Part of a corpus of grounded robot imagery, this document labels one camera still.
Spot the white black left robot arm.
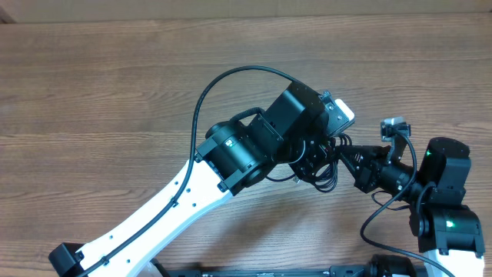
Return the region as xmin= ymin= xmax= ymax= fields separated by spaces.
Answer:
xmin=48 ymin=82 xmax=354 ymax=276

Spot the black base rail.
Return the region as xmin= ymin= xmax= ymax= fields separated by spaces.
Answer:
xmin=153 ymin=253 xmax=427 ymax=277

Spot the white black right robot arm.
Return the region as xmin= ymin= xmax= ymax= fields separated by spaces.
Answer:
xmin=338 ymin=134 xmax=485 ymax=276

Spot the thin black cable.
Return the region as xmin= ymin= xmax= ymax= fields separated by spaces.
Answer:
xmin=264 ymin=173 xmax=299 ymax=183

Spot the black USB cable bundle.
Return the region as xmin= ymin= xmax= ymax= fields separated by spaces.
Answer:
xmin=294 ymin=132 xmax=353 ymax=193

